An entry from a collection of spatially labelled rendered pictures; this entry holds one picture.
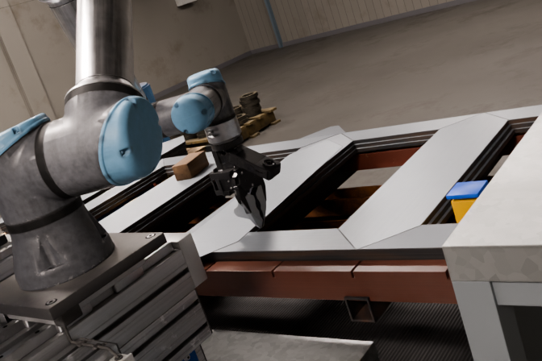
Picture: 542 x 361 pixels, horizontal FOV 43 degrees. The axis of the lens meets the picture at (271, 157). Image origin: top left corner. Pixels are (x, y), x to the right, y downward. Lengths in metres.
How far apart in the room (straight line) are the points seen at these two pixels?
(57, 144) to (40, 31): 9.79
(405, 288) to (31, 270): 0.60
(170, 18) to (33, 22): 2.65
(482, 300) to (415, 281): 0.47
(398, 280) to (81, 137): 0.58
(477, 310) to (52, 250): 0.60
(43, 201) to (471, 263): 0.61
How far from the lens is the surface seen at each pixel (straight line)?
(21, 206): 1.05
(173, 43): 12.28
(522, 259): 0.70
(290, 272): 1.33
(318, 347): 1.35
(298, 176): 1.80
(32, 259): 1.07
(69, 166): 0.99
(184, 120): 1.34
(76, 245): 1.06
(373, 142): 1.94
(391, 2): 11.76
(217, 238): 1.56
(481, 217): 0.77
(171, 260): 1.17
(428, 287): 1.20
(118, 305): 1.10
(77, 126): 0.99
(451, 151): 1.66
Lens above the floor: 1.36
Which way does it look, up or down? 14 degrees down
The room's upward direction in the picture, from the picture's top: 19 degrees counter-clockwise
